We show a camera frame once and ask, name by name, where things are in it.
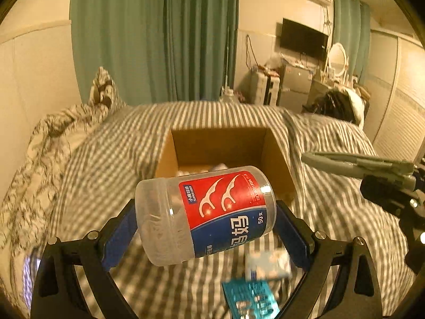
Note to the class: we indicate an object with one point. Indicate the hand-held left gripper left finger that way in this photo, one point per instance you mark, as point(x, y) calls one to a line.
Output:
point(119, 239)

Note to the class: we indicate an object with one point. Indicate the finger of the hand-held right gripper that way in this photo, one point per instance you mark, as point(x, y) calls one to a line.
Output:
point(332, 165)
point(345, 157)

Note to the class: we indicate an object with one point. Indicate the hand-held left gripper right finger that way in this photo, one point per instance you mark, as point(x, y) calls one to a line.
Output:
point(293, 241)

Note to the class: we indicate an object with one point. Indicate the cardboard box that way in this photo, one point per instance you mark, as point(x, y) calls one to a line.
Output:
point(272, 159)

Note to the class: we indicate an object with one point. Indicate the clear floss pick jar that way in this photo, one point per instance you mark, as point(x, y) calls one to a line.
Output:
point(215, 212)

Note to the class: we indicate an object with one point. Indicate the white and blue small packet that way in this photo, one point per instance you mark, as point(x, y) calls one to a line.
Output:
point(269, 265)

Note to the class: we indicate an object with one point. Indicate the black and white clothing pile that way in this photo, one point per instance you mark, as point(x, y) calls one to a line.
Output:
point(335, 104)

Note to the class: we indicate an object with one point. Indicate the grey striped blanket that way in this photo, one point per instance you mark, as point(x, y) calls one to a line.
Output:
point(109, 172)

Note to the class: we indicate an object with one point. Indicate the teal flat packet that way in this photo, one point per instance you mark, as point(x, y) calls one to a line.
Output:
point(252, 300)

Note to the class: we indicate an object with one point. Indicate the white louvered wardrobe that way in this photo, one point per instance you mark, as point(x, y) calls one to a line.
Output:
point(398, 103)

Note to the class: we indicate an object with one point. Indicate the grey mini fridge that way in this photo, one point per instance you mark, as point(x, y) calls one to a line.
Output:
point(295, 88)

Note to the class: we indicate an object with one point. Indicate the white round vanity mirror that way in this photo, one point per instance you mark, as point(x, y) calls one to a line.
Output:
point(338, 56)

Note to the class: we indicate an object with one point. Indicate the white suitcase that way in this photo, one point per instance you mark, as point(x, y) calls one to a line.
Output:
point(264, 88)

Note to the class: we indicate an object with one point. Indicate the white packets in box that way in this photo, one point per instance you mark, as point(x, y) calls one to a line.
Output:
point(202, 168)

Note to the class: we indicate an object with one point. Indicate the leaf patterned duvet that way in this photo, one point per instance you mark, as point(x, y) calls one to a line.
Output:
point(36, 159)

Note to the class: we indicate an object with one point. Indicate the narrow green curtain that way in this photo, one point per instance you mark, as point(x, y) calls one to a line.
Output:
point(352, 36)

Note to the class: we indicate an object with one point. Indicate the white plastic bottle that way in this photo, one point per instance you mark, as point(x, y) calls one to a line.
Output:
point(228, 94)

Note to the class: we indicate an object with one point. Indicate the wide green curtain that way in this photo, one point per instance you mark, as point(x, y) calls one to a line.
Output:
point(152, 33)

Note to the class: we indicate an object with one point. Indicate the black wall television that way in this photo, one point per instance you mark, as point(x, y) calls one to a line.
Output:
point(303, 41)

